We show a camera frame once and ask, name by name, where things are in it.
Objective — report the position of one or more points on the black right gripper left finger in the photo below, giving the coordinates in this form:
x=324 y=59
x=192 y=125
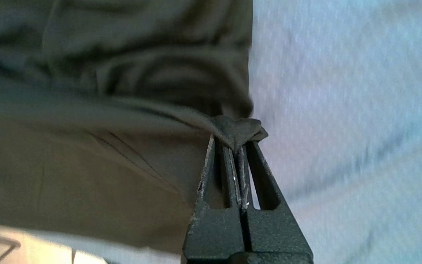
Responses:
x=214 y=234

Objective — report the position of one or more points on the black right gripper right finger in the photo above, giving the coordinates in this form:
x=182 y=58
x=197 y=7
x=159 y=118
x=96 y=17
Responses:
x=273 y=234

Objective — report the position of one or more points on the black printed T-shirt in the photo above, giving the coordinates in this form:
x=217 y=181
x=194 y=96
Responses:
x=86 y=146

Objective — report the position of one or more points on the blue bed sheet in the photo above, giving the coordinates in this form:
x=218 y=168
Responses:
x=343 y=128

